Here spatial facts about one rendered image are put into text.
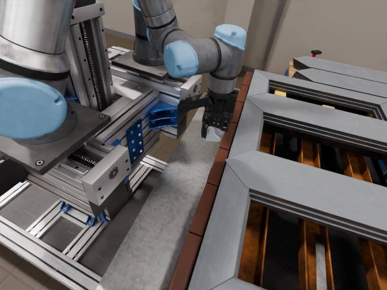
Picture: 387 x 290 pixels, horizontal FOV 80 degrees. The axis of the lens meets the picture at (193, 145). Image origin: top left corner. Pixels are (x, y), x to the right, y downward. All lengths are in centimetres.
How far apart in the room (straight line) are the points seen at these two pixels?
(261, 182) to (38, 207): 125
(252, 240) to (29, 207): 123
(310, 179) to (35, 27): 79
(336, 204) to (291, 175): 15
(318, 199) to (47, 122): 73
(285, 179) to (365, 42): 269
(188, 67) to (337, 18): 284
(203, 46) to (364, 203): 67
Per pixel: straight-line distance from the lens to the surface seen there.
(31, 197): 166
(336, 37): 331
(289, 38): 331
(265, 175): 80
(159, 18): 60
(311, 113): 119
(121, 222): 140
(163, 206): 88
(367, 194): 93
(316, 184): 85
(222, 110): 67
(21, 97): 41
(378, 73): 196
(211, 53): 54
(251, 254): 85
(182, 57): 50
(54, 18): 40
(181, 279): 63
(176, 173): 97
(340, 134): 116
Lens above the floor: 143
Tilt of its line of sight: 43 degrees down
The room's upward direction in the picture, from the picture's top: 7 degrees clockwise
